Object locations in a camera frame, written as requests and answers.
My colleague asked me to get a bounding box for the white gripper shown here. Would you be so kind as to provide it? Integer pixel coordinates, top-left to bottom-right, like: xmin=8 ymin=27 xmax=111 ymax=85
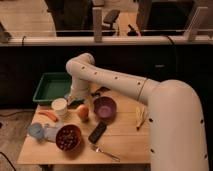
xmin=67 ymin=78 xmax=90 ymax=104

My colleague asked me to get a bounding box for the orange yellow apple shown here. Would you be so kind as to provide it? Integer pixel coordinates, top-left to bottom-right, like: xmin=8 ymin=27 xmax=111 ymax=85
xmin=76 ymin=104 xmax=89 ymax=122

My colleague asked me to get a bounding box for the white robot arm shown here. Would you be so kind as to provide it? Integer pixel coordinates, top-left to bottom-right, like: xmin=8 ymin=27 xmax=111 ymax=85
xmin=66 ymin=53 xmax=210 ymax=171

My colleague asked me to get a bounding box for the white cup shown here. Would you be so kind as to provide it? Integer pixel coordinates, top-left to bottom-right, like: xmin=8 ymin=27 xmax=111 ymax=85
xmin=51 ymin=98 xmax=67 ymax=117

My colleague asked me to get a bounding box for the green plastic tray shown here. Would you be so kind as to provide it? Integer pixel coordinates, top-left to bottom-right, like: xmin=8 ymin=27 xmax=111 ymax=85
xmin=33 ymin=72 xmax=72 ymax=105

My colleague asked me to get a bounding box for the purple bowl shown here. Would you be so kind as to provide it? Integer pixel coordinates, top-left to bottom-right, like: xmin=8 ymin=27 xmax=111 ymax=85
xmin=94 ymin=96 xmax=117 ymax=119

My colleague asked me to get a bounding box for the orange carrot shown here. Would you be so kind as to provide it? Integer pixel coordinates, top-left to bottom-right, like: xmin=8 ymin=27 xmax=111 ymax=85
xmin=38 ymin=111 xmax=58 ymax=122

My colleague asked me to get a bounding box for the black remote control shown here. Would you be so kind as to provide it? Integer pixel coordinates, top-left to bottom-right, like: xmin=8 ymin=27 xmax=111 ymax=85
xmin=88 ymin=122 xmax=107 ymax=144

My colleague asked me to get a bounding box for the red bowl with food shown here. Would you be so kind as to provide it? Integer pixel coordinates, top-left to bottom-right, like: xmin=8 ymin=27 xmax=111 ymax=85
xmin=56 ymin=124 xmax=82 ymax=151

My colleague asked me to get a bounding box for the clear plastic bag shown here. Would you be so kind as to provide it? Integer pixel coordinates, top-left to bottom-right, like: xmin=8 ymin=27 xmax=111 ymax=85
xmin=44 ymin=122 xmax=63 ymax=143

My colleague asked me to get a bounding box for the metal spoon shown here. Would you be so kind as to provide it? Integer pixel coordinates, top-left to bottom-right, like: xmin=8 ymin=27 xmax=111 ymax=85
xmin=90 ymin=144 xmax=120 ymax=162

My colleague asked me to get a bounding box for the yellow banana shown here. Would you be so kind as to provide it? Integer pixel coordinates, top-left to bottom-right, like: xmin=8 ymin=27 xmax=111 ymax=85
xmin=136 ymin=106 xmax=147 ymax=130

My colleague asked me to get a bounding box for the black office chair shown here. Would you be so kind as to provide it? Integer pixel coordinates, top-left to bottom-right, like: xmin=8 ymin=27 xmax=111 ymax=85
xmin=103 ymin=9 xmax=120 ymax=30

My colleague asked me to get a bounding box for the white horizontal rail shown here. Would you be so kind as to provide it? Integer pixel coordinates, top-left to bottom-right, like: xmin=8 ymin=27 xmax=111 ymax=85
xmin=0 ymin=35 xmax=213 ymax=46

